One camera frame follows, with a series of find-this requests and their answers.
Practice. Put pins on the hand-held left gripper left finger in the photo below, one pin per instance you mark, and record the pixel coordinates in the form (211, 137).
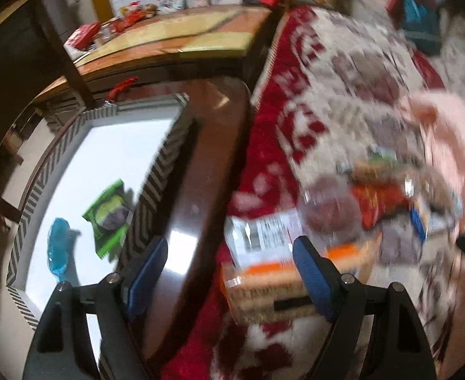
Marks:
(149, 269)

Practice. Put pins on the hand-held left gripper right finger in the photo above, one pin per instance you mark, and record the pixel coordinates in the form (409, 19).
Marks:
(311, 273)

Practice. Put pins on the orange cracker packet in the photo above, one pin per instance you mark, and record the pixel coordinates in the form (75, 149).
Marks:
(264, 285)

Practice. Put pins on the dark blue snack packet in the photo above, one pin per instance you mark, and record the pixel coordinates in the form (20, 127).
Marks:
(420, 221)

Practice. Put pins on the clear packet of nuts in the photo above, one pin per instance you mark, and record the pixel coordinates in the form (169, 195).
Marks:
(434, 190)

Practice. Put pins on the clear packet of red dates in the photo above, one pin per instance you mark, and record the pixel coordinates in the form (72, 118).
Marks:
(331, 213)

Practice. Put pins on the red snack packet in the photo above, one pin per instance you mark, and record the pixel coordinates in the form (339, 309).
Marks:
(374, 206)

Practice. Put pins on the striped white cardboard box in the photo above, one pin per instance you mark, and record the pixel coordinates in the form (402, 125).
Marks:
(109, 154)

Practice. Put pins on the dark wooden chair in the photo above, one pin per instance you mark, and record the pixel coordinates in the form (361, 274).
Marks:
(208, 166)

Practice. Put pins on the red knot ornament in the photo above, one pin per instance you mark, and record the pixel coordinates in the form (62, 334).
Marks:
(120, 86)

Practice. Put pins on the red floral blanket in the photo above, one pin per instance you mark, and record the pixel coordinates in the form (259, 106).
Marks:
(315, 67)

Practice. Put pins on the teal plastic basket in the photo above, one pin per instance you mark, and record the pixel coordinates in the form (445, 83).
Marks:
(422, 23)

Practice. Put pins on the wooden cabinet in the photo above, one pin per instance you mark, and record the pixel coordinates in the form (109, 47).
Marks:
(169, 35)

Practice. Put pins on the red gift box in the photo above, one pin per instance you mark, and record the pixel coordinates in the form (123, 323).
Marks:
(84, 35)

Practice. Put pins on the brown plush bear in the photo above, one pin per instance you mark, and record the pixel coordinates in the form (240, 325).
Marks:
(150, 10)

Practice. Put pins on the red plush toy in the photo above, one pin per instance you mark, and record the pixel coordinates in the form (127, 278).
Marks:
(131, 10)

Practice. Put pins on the small photo frame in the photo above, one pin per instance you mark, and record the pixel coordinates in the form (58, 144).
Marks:
(199, 1)
(173, 4)

